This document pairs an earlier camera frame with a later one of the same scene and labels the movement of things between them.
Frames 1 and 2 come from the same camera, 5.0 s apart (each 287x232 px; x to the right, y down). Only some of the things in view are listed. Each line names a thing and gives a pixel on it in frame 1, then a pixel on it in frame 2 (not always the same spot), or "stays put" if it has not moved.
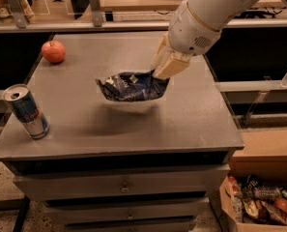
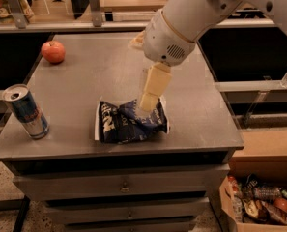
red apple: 53,51 stays put
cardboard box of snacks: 255,205 stays put
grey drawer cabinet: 107,165 stays put
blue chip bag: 132,86 → 127,123
